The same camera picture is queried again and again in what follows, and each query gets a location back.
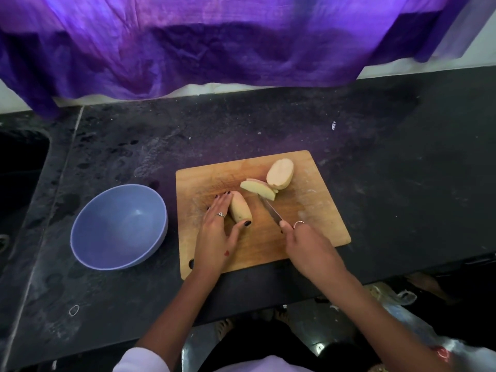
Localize person's left hand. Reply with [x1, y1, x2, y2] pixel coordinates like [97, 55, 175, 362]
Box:
[191, 190, 254, 277]

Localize person's right hand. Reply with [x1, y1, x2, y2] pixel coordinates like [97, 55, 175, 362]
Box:
[279, 219, 350, 287]

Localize tan potato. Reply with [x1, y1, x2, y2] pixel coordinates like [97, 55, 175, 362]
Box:
[228, 190, 254, 225]

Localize black handled knife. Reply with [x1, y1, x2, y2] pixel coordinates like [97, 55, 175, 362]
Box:
[258, 194, 286, 229]

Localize potato slice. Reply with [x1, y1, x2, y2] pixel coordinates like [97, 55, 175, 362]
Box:
[239, 178, 278, 202]

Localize rounded potato end piece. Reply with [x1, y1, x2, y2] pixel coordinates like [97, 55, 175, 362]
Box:
[266, 157, 296, 191]

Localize blue bowl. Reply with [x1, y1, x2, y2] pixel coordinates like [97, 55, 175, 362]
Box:
[70, 183, 169, 272]

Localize person's left forearm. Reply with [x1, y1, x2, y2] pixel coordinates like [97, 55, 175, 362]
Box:
[135, 267, 226, 369]

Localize person's right forearm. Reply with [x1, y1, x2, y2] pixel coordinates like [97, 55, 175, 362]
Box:
[321, 269, 458, 372]

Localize person's left foot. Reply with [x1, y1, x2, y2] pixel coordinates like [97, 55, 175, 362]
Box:
[217, 317, 235, 342]

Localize wooden cutting board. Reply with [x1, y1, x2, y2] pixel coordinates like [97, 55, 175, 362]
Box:
[175, 149, 352, 281]

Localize plastic bags on floor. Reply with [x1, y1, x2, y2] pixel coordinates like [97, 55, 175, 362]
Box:
[273, 307, 294, 326]

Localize red and white plastic bag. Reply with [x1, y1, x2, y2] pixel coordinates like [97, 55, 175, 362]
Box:
[372, 283, 496, 372]

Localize dark sink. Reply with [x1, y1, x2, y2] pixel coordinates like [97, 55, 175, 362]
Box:
[0, 128, 51, 260]

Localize purple cloth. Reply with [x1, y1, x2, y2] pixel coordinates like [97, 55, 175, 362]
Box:
[0, 0, 496, 119]

